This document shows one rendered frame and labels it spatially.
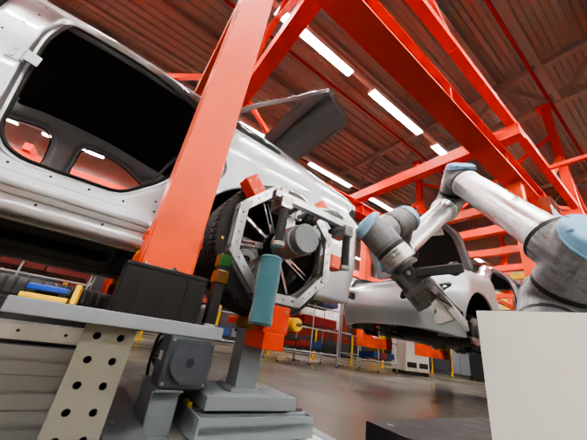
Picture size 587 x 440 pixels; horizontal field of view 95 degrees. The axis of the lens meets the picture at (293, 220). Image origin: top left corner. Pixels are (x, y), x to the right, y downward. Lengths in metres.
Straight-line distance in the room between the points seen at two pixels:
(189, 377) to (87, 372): 0.47
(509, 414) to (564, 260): 0.38
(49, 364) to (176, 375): 0.36
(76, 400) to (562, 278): 1.13
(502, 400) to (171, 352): 0.97
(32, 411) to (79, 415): 0.28
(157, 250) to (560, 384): 1.07
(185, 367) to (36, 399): 0.39
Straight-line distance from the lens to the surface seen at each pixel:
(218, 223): 1.22
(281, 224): 0.99
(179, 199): 1.03
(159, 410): 1.23
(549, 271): 0.96
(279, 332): 1.20
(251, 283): 1.14
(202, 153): 1.13
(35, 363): 1.04
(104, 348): 0.76
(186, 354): 1.15
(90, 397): 0.78
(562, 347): 0.86
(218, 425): 1.18
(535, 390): 0.87
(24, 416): 1.06
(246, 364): 1.33
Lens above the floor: 0.45
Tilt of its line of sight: 24 degrees up
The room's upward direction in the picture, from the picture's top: 9 degrees clockwise
